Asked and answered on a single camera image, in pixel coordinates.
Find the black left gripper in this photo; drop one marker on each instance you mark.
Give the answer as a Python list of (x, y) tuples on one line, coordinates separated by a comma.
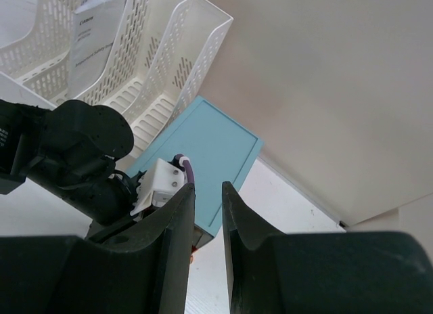
[(72, 151)]

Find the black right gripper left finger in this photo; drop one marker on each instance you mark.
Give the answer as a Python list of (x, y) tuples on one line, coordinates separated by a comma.
[(143, 269)]

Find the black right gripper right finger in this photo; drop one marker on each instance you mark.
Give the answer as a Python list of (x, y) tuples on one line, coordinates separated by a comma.
[(269, 271)]

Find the white spiral bound manual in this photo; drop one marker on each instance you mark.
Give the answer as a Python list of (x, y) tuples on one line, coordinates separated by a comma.
[(94, 28)]

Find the teal orange drawer box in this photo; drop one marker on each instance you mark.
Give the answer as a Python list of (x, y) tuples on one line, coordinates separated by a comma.
[(220, 150)]

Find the white plastic file organizer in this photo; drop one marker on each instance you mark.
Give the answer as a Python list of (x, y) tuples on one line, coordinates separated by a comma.
[(160, 57)]

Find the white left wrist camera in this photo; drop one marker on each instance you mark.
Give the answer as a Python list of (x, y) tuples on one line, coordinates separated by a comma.
[(157, 186)]

